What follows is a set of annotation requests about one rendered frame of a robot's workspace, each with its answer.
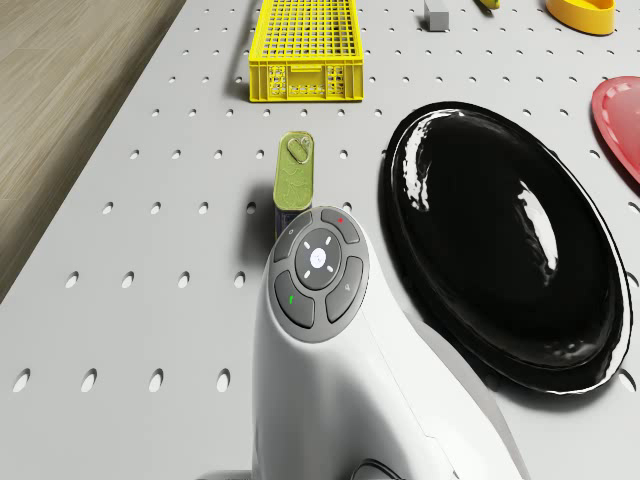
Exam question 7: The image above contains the black plate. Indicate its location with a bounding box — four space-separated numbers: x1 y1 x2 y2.
378 101 632 399

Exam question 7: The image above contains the grey cube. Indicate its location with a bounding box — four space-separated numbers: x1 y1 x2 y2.
423 0 450 32

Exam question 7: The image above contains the yellow bowl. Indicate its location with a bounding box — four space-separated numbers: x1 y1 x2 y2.
544 0 616 36

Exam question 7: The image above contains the yellow basket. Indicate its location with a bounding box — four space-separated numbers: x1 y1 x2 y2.
248 0 365 104

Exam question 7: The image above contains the red plate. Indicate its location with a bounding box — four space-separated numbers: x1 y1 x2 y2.
590 75 640 185

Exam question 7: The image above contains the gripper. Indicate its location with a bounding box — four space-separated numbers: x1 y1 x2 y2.
195 468 255 480

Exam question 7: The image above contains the flat-sided can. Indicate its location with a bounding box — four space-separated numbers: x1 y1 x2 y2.
272 130 316 244

